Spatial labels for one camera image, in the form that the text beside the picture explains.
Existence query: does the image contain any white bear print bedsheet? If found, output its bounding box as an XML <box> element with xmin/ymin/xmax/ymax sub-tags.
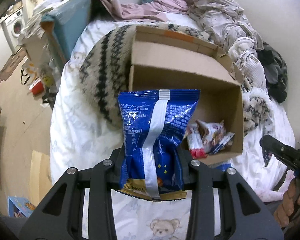
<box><xmin>50</xmin><ymin>16</ymin><xmax>295</xmax><ymax>239</ymax></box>

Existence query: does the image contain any person's right hand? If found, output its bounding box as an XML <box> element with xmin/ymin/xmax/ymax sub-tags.
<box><xmin>274</xmin><ymin>178</ymin><xmax>300</xmax><ymax>228</ymax></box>

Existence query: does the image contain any brown floor mat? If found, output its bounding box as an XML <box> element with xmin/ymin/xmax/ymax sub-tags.
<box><xmin>0</xmin><ymin>48</ymin><xmax>27</xmax><ymax>81</ymax></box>

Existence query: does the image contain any blue snack bag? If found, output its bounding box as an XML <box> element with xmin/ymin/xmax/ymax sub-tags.
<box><xmin>118</xmin><ymin>89</ymin><xmax>200</xmax><ymax>200</ymax></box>

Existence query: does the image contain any brown cardboard box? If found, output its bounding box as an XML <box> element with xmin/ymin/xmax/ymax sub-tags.
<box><xmin>128</xmin><ymin>25</ymin><xmax>244</xmax><ymax>165</ymax></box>

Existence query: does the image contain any pink bedding pile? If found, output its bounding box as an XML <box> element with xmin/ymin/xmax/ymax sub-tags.
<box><xmin>98</xmin><ymin>0</ymin><xmax>194</xmax><ymax>22</ymax></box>

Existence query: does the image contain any white floral crumpled duvet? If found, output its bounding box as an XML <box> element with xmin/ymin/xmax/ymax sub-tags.
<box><xmin>189</xmin><ymin>0</ymin><xmax>267</xmax><ymax>89</ymax></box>

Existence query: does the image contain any white washing machine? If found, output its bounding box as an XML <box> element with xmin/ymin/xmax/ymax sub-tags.
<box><xmin>1</xmin><ymin>8</ymin><xmax>25</xmax><ymax>55</ymax></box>

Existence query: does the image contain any white colourful chips bag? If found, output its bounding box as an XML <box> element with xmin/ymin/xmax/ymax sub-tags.
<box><xmin>196</xmin><ymin>120</ymin><xmax>226</xmax><ymax>154</ymax></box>

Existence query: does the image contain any dark clothes pile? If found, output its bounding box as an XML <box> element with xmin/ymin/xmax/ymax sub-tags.
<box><xmin>257</xmin><ymin>41</ymin><xmax>288</xmax><ymax>103</ymax></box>

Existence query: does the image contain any red container on floor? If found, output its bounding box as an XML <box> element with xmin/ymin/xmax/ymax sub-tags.
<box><xmin>29</xmin><ymin>79</ymin><xmax>45</xmax><ymax>96</ymax></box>

